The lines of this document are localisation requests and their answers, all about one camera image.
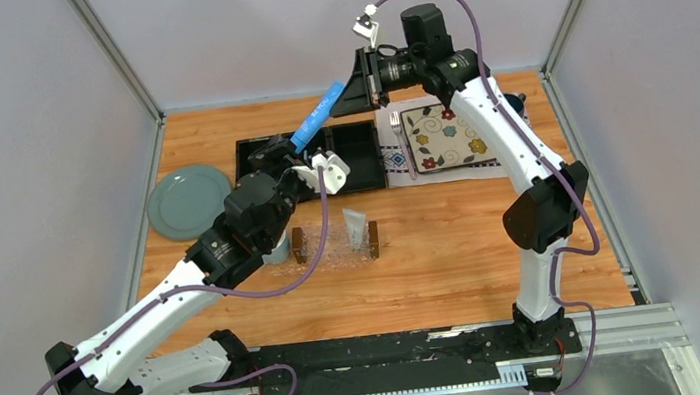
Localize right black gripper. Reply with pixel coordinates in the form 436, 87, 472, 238
324, 38, 431, 117

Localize blue toothpaste tube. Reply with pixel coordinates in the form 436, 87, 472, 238
289, 81, 345, 153

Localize light blue mug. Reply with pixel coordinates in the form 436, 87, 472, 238
262, 235, 291, 265

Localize grey white toothpaste tube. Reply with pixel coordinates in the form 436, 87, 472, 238
343, 208, 368, 251

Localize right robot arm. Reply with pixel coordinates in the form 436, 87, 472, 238
330, 3, 589, 355

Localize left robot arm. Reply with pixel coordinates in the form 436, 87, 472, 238
44, 136, 350, 395

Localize black compartment organizer box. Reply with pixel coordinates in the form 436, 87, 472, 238
234, 120, 388, 195

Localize square floral plate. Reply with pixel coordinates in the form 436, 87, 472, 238
399, 104, 495, 174

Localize patterned white placemat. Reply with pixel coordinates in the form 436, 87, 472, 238
374, 96, 505, 187

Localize grey blue round plate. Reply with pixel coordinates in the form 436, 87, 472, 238
145, 164, 231, 241

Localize dark blue mug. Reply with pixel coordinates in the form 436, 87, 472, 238
505, 93, 527, 118

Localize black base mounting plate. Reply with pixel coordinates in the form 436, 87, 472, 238
221, 317, 583, 395

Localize pink handled fork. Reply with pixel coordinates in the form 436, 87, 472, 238
389, 110, 418, 181

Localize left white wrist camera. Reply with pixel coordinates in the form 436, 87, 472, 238
291, 151, 351, 196

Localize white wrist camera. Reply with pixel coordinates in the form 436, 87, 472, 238
351, 3, 380, 49
291, 151, 351, 196

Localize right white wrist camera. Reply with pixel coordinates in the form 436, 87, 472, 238
351, 3, 380, 49

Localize clear glass tray wooden handles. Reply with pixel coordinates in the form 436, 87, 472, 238
262, 224, 379, 277

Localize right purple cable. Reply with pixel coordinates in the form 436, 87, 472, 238
372, 0, 619, 395

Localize aluminium frame rail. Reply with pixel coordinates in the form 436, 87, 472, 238
61, 290, 700, 395

